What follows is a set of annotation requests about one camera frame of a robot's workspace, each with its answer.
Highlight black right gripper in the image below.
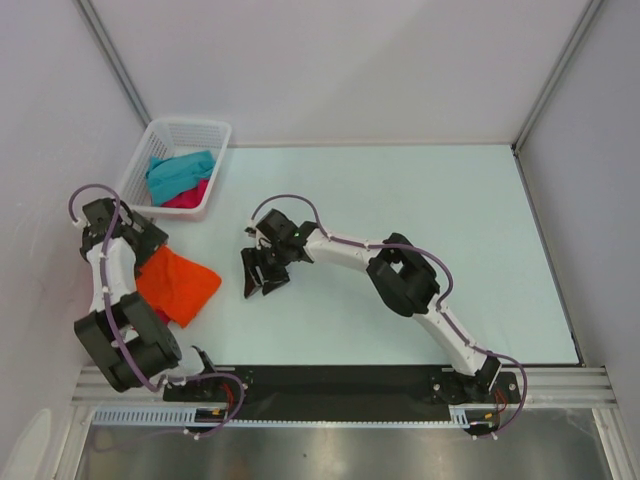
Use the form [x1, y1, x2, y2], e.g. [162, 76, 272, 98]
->
[243, 242, 292, 299]

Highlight orange t shirt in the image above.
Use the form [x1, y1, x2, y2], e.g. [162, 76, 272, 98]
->
[136, 246, 222, 328]

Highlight white plastic mesh basket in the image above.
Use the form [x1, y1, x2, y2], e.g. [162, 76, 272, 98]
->
[117, 117, 232, 221]

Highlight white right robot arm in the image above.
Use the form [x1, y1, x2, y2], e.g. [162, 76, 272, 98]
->
[241, 209, 501, 401]

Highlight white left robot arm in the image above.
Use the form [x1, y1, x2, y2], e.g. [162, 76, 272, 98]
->
[74, 198, 222, 392]

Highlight pink t shirt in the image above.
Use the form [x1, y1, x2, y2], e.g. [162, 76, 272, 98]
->
[162, 179, 209, 209]

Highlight teal t shirt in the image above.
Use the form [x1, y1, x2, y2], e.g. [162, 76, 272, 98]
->
[145, 150, 216, 207]

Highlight folded red t shirt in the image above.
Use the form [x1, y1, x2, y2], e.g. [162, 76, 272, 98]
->
[154, 309, 172, 325]

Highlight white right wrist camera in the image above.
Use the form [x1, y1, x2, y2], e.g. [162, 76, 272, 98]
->
[245, 219, 258, 238]

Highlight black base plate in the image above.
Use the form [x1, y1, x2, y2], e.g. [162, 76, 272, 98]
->
[163, 365, 521, 423]

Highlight white slotted cable duct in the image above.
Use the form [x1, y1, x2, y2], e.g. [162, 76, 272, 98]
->
[91, 406, 498, 436]

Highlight aluminium frame rail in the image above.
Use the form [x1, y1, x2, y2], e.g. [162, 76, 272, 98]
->
[71, 365, 616, 408]

